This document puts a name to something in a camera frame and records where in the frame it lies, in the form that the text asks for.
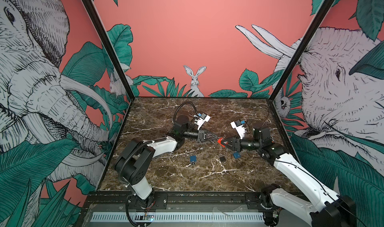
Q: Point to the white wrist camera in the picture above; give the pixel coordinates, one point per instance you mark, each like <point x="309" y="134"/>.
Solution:
<point x="239" y="126"/>
<point x="200" y="119"/>

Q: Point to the red safety padlock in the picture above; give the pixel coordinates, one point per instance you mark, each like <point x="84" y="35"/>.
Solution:
<point x="220" y="142"/>

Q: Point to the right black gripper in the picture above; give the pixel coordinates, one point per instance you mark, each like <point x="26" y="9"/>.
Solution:
<point x="236" y="144"/>

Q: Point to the left black frame post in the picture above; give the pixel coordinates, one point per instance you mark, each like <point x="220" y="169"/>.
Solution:
<point x="103" y="35"/>

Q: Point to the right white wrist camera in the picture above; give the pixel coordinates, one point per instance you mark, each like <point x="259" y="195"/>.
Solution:
<point x="239" y="126"/>

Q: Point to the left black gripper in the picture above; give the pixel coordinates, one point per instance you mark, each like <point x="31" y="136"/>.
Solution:
<point x="200" y="139"/>

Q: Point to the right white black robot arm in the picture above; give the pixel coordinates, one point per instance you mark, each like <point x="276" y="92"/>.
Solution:
<point x="323" y="207"/>

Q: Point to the blue padlock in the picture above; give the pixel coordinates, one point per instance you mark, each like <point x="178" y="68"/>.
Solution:
<point x="236" y="155"/>
<point x="193" y="160"/>

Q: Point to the black mounting rail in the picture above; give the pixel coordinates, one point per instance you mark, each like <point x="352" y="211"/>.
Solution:
<point x="165" y="199"/>

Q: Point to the white slotted cable duct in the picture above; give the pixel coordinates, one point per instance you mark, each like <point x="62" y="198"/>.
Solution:
<point x="173" y="217"/>

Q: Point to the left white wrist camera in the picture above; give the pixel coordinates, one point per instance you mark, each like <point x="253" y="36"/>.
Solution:
<point x="200" y="119"/>

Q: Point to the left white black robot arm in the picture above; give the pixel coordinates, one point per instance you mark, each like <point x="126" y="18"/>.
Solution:
<point x="133" y="163"/>

